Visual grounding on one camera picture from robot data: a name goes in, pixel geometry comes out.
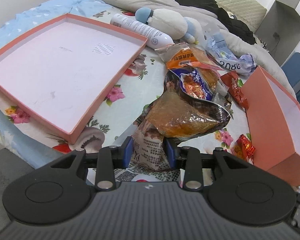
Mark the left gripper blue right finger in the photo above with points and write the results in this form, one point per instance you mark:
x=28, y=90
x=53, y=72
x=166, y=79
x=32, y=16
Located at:
x=170, y=150

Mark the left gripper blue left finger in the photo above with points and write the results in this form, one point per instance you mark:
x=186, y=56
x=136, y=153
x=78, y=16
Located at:
x=126, y=151

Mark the grey newspaper print snack packet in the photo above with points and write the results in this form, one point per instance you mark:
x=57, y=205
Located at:
x=147, y=147

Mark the brown translucent snack packet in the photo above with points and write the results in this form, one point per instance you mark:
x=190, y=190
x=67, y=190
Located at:
x=180, y=116

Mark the orange snack packet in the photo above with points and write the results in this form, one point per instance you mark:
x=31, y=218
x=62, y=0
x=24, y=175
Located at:
x=180, y=55

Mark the small red candy wrapper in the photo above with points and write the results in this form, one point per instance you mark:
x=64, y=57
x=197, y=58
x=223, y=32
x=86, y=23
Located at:
x=246, y=148

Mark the blue purple snack packet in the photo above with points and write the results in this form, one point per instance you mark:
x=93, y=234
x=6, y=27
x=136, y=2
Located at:
x=198, y=83

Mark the dark red snack packet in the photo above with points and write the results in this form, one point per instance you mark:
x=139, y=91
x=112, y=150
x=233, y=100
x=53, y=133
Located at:
x=230, y=79

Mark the pink shallow box lid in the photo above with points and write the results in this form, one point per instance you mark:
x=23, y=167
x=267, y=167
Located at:
x=60, y=71

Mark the pink deep cardboard box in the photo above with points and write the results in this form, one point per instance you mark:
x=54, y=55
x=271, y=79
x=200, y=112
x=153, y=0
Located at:
x=274, y=124

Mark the crumpled blue white plastic bag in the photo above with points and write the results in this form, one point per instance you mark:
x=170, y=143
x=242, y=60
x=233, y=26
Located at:
x=216, y=46

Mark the white spray bottle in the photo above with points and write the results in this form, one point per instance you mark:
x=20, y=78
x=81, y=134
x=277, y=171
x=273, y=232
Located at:
x=155, y=39

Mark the white blue plush toy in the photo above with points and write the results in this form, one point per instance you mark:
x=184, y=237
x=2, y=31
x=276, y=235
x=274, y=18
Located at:
x=172, y=23

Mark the grey duvet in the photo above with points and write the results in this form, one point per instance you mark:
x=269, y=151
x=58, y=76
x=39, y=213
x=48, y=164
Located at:
x=234, y=42

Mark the black clothing pile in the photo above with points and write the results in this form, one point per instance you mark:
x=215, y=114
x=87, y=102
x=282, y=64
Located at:
x=235, y=26

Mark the grey bedside shelf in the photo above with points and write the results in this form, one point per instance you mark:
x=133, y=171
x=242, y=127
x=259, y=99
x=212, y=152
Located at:
x=280, y=30

